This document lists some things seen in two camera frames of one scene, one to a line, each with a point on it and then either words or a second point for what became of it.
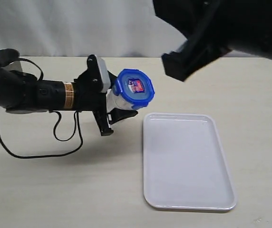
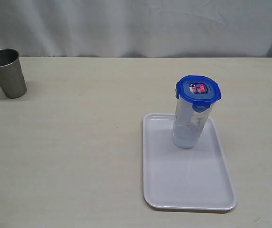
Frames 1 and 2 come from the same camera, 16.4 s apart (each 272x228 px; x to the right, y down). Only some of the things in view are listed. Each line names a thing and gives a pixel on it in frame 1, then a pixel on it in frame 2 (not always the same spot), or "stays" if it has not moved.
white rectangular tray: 185,166 stays
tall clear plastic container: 113,101 → 188,124
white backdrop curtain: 79,27 stays
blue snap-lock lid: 133,87 → 201,90
